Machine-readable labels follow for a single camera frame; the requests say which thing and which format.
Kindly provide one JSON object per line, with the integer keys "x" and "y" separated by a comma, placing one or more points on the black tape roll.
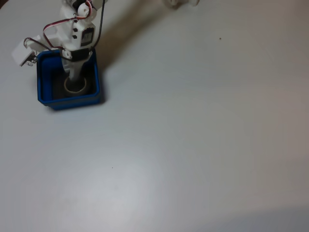
{"x": 74, "y": 91}

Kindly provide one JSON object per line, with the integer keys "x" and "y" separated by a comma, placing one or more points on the black pad in box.
{"x": 56, "y": 90}

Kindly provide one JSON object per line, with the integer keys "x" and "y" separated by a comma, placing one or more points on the blue plastic box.
{"x": 45, "y": 83}

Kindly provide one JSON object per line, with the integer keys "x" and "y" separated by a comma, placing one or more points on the white camera box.
{"x": 20, "y": 53}

